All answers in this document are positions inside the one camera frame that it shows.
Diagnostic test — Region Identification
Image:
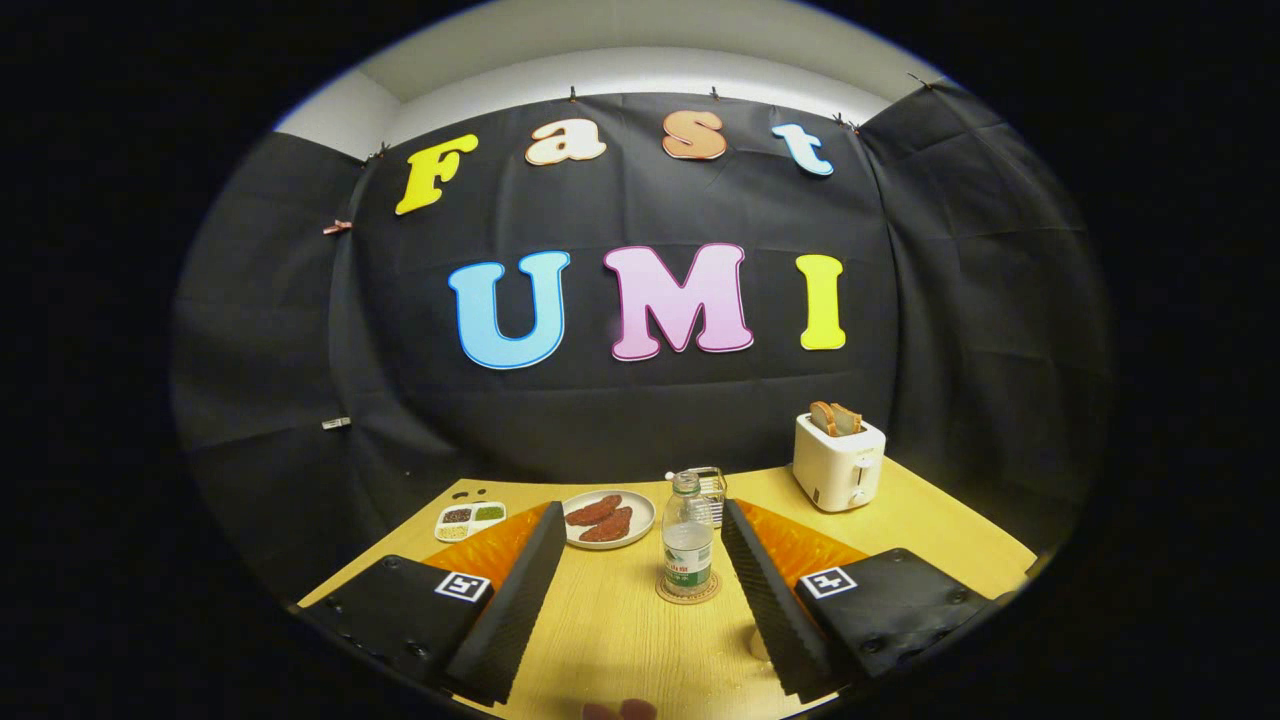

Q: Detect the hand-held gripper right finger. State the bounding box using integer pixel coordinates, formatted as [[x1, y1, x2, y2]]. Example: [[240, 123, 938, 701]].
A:
[[720, 498, 1009, 706]]

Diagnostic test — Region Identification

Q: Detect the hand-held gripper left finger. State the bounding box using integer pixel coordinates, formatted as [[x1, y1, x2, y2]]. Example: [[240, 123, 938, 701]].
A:
[[300, 502, 567, 706]]

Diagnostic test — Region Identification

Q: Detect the clear plastic bottle green label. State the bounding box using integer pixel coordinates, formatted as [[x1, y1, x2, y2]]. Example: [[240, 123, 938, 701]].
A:
[[661, 470, 715, 598]]

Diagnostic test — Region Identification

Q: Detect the round wooden coaster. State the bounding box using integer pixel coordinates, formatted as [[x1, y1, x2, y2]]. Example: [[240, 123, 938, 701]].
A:
[[656, 570, 721, 605]]

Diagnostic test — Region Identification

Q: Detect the white divided condiment dish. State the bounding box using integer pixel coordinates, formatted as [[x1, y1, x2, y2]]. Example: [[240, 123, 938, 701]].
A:
[[434, 501, 508, 543]]

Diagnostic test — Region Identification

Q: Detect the wooden table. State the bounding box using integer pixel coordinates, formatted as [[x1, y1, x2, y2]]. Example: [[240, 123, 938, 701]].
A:
[[298, 458, 1039, 720]]

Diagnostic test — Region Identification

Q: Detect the red-brown meat piece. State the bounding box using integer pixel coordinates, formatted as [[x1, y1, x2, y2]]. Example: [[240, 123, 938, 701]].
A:
[[580, 506, 634, 544], [565, 494, 623, 527]]

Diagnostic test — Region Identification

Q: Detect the round white plate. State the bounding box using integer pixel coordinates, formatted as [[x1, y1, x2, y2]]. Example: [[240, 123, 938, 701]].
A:
[[562, 489, 657, 551]]

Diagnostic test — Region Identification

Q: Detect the white toaster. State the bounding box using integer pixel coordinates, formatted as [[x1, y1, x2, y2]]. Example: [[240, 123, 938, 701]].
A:
[[793, 412, 887, 513]]

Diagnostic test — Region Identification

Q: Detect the small wire rack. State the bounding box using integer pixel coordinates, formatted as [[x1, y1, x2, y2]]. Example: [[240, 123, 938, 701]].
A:
[[690, 466, 728, 529]]

